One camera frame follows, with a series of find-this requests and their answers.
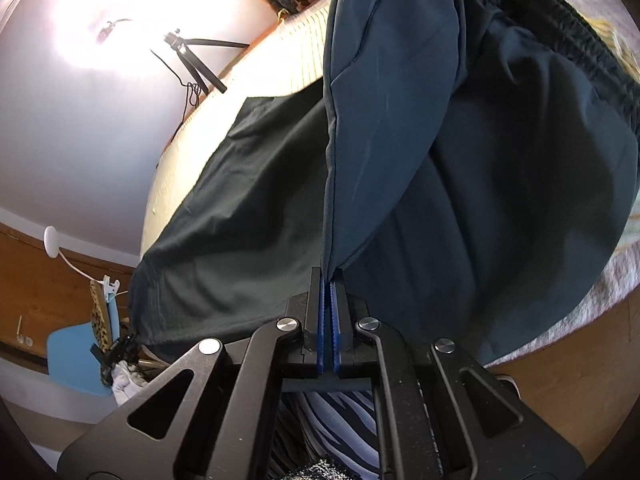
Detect ring light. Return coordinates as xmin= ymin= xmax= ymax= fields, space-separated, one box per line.
xmin=52 ymin=0 xmax=168 ymax=78

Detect white round wall lamp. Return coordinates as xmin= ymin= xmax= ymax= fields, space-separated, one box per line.
xmin=44 ymin=226 xmax=108 ymax=283

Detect zebra striped cloth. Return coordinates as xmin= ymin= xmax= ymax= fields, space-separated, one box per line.
xmin=272 ymin=389 xmax=382 ymax=480

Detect black tripod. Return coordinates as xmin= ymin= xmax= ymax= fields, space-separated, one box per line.
xmin=150 ymin=30 xmax=251 ymax=95

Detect cream woven bed mat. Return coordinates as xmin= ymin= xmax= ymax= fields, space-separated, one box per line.
xmin=140 ymin=0 xmax=332 ymax=261

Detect blue chair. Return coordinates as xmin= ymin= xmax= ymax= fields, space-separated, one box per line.
xmin=46 ymin=324 xmax=126 ymax=399

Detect dark pants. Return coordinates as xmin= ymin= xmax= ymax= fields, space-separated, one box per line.
xmin=127 ymin=0 xmax=640 ymax=366

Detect pink checked blanket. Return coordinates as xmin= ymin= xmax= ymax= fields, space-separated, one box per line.
xmin=480 ymin=0 xmax=640 ymax=367

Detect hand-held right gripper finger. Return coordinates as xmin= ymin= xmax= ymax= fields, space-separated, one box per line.
xmin=57 ymin=266 xmax=327 ymax=480
xmin=327 ymin=266 xmax=586 ymax=480

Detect leopard print cloth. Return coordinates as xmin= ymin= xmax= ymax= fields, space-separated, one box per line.
xmin=90 ymin=280 xmax=122 ymax=358

